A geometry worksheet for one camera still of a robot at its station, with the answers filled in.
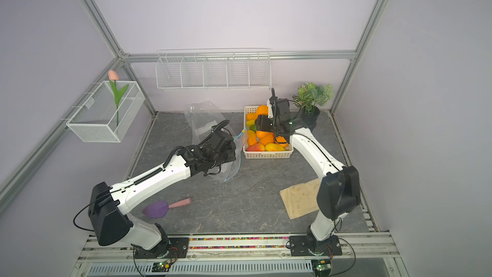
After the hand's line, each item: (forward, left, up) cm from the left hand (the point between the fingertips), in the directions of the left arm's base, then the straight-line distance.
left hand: (233, 152), depth 79 cm
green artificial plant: (+25, -38, +7) cm, 46 cm away
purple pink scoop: (-14, +34, -19) cm, 42 cm away
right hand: (+14, -13, +3) cm, 20 cm away
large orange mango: (+17, -14, +7) cm, 23 cm away
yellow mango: (+10, -19, -13) cm, 26 cm away
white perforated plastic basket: (+8, -10, -15) cm, 20 cm away
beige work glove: (-15, -30, -20) cm, 38 cm away
